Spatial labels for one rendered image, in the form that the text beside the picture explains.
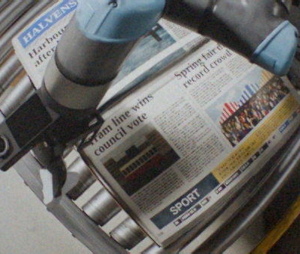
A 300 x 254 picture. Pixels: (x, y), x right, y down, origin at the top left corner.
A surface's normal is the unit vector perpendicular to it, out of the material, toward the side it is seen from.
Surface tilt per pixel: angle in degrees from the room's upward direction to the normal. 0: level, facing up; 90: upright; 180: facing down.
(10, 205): 0
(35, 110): 3
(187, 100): 0
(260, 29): 22
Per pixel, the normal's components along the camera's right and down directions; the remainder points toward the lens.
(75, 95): -0.04, 0.80
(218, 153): -0.02, -0.26
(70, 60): -0.55, 0.51
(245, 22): -0.15, 0.09
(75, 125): 0.40, -0.52
